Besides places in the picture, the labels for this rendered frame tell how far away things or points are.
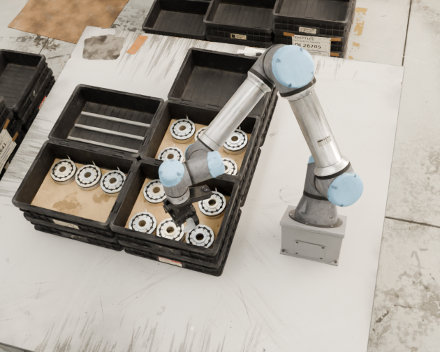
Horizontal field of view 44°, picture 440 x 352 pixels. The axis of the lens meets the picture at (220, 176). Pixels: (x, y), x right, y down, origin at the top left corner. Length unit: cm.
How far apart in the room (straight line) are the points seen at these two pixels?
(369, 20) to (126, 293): 257
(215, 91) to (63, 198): 77
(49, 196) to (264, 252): 86
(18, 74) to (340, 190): 221
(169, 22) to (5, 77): 104
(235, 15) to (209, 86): 105
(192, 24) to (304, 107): 196
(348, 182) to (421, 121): 171
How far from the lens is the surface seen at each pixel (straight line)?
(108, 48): 284
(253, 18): 334
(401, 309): 281
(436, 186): 315
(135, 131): 230
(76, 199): 218
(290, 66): 159
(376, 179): 227
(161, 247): 197
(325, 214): 188
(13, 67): 345
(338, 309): 202
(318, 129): 167
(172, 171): 158
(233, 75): 242
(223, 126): 172
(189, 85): 241
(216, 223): 200
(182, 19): 356
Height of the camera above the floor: 260
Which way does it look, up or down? 57 degrees down
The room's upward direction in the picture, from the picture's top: 10 degrees counter-clockwise
